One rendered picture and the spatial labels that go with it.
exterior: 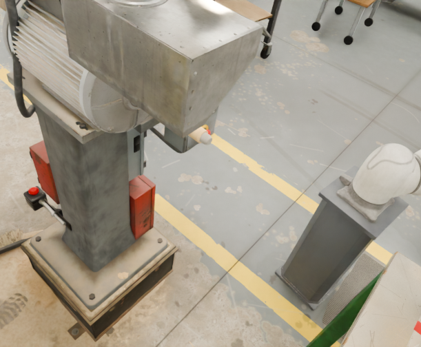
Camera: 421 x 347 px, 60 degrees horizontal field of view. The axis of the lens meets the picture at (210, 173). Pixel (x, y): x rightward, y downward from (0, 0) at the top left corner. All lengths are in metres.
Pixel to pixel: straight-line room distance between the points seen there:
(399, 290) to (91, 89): 0.93
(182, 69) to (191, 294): 1.56
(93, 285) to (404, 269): 1.16
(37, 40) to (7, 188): 1.55
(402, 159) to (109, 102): 1.02
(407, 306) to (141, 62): 0.89
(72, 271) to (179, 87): 1.28
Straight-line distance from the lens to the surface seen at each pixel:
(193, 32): 0.58
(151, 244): 1.75
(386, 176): 1.46
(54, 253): 1.77
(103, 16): 0.64
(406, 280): 1.18
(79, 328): 1.91
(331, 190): 1.60
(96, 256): 1.62
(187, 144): 1.21
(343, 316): 1.45
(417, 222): 2.80
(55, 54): 0.95
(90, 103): 0.86
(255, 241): 2.19
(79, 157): 1.16
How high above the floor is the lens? 1.78
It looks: 47 degrees down
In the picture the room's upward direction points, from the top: 12 degrees clockwise
